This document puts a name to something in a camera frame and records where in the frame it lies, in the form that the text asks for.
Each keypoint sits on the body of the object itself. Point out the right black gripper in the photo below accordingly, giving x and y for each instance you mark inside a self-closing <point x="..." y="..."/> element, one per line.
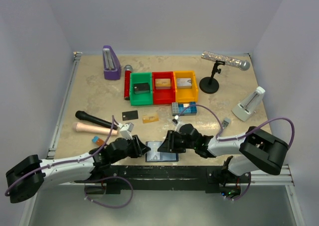
<point x="169" y="144"/>

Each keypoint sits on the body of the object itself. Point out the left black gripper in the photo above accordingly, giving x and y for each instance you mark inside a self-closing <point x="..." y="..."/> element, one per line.
<point x="139" y="148"/>

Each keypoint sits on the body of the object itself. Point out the navy blue card holder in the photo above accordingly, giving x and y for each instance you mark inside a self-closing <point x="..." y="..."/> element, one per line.
<point x="168" y="157"/>

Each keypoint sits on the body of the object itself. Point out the gold card from holder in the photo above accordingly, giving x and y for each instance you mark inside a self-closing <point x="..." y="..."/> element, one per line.
<point x="150" y="117"/>

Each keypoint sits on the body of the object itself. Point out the black VIP card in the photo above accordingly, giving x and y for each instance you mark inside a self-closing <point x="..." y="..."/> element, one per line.
<point x="130" y="115"/>

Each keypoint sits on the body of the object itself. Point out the silver VIP card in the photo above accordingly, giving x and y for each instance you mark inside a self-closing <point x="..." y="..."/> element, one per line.
<point x="153" y="155"/>

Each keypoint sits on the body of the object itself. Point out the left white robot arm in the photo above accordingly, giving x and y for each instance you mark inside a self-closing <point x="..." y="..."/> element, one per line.
<point x="32" y="174"/>

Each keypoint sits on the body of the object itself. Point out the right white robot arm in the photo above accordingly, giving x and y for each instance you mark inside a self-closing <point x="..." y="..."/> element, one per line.
<point x="256" y="149"/>

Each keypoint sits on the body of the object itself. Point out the black credit card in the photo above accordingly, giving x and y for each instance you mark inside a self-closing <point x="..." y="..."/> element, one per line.
<point x="141" y="88"/>

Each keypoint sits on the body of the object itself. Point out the gold credit card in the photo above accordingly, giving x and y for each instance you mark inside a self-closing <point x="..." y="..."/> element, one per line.
<point x="162" y="84"/>

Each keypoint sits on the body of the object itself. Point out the silver credit card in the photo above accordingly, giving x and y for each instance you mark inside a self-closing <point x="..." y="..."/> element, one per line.
<point x="184" y="83"/>

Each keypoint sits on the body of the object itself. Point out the blue grey lego block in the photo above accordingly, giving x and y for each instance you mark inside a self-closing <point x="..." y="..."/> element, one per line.
<point x="183" y="109"/>

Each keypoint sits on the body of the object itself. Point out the orange blue toy block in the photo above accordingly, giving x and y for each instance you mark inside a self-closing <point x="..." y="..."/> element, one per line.
<point x="98" y="141"/>

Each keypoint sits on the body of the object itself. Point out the red plastic bin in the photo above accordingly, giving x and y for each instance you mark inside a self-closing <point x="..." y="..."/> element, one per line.
<point x="163" y="97"/>

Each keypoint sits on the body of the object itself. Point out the green plastic bin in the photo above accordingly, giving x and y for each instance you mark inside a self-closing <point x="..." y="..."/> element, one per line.
<point x="141" y="99"/>

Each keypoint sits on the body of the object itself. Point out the yellow plastic bin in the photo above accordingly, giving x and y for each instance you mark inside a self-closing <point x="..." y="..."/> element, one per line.
<point x="186" y="95"/>

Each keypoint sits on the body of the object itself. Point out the small grey block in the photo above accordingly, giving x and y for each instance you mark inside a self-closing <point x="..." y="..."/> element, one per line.
<point x="225" y="122"/>

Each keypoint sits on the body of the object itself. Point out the pink microphone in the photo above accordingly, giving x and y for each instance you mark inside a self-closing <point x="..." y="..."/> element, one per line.
<point x="81" y="127"/>

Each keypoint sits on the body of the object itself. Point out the black microphone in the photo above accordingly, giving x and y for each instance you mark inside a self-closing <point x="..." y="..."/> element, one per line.
<point x="82" y="115"/>

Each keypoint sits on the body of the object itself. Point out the black microphone stand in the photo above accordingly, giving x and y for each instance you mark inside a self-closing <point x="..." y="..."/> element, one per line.
<point x="210" y="85"/>

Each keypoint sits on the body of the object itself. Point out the red microphone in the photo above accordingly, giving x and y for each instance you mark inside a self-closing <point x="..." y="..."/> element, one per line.
<point x="128" y="70"/>

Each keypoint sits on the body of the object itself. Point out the purple metronome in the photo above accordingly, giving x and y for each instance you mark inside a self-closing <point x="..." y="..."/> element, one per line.
<point x="112" y="66"/>

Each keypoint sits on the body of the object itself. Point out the white metronome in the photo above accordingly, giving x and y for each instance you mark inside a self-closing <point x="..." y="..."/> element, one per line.
<point x="246" y="108"/>

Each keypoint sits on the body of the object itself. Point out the glitter silver microphone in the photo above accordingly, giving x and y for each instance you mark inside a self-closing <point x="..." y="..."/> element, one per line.
<point x="230" y="61"/>

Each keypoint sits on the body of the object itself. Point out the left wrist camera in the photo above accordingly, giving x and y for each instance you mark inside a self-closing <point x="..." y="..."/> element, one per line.
<point x="125" y="130"/>

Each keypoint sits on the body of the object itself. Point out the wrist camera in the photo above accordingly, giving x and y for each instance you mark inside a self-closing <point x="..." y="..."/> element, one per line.
<point x="176" y="121"/>
<point x="125" y="130"/>

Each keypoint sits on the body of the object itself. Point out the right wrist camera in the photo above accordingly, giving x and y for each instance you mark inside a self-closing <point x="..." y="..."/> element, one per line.
<point x="176" y="121"/>

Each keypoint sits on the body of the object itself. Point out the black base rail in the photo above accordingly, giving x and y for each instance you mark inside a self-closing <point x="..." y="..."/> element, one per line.
<point x="170" y="178"/>

